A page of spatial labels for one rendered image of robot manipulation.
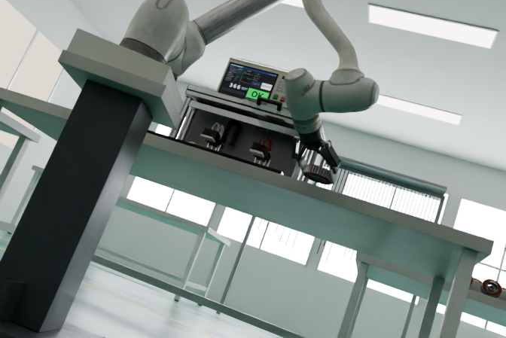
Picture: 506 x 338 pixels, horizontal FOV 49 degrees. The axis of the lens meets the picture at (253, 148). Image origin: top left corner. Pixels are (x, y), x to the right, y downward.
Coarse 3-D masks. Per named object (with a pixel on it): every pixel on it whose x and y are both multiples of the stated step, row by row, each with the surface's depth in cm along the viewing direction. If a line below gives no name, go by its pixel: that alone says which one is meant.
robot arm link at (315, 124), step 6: (318, 114) 180; (294, 120) 181; (306, 120) 179; (312, 120) 179; (318, 120) 181; (294, 126) 184; (300, 126) 181; (306, 126) 180; (312, 126) 181; (318, 126) 182; (300, 132) 183; (306, 132) 182
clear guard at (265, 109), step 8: (240, 104) 235; (248, 104) 235; (256, 104) 236; (264, 104) 237; (272, 104) 237; (256, 112) 255; (264, 112) 251; (272, 112) 230; (280, 112) 231; (288, 112) 232; (264, 120) 263; (272, 120) 259; (280, 120) 254; (288, 120) 250
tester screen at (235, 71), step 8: (232, 64) 274; (232, 72) 272; (240, 72) 271; (248, 72) 271; (256, 72) 270; (264, 72) 269; (224, 80) 272; (232, 80) 271; (240, 80) 270; (248, 80) 269; (256, 80) 268; (264, 80) 268; (272, 80) 267; (232, 88) 270; (240, 88) 269; (256, 88) 267; (240, 96) 267
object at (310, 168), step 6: (306, 168) 195; (312, 168) 193; (318, 168) 193; (324, 168) 192; (306, 174) 196; (312, 174) 193; (318, 174) 193; (324, 174) 193; (330, 174) 193; (312, 180) 201; (318, 180) 200; (324, 180) 198; (330, 180) 193
